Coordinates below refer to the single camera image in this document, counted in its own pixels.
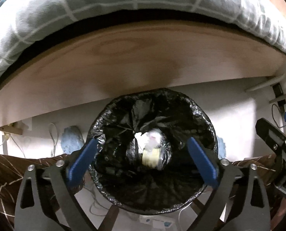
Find blue slipper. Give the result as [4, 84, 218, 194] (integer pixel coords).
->
[61, 126, 84, 154]

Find yellow plastic food tub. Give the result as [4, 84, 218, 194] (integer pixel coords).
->
[142, 148, 163, 170]

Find grey checked bed sheet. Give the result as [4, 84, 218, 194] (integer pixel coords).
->
[0, 0, 286, 77]

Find black-lined trash bin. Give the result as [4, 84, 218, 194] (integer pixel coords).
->
[87, 89, 218, 215]

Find wooden bed frame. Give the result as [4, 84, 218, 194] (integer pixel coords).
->
[0, 21, 286, 127]

